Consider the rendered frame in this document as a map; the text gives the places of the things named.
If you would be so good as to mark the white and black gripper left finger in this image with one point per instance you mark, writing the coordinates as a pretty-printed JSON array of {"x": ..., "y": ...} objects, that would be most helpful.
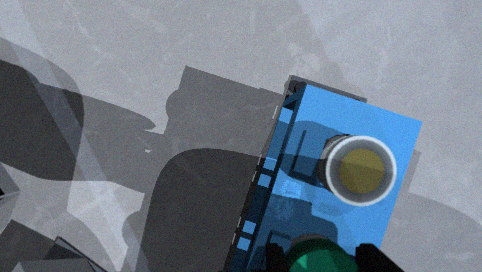
[{"x": 275, "y": 259}]

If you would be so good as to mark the white tube neck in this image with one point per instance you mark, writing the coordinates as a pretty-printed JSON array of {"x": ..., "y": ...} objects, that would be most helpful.
[{"x": 359, "y": 170}]

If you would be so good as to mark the grey key housing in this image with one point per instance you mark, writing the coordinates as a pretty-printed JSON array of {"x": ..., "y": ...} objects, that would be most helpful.
[{"x": 63, "y": 252}]

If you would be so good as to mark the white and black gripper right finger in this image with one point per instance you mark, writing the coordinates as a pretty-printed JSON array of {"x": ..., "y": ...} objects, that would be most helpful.
[{"x": 371, "y": 259}]

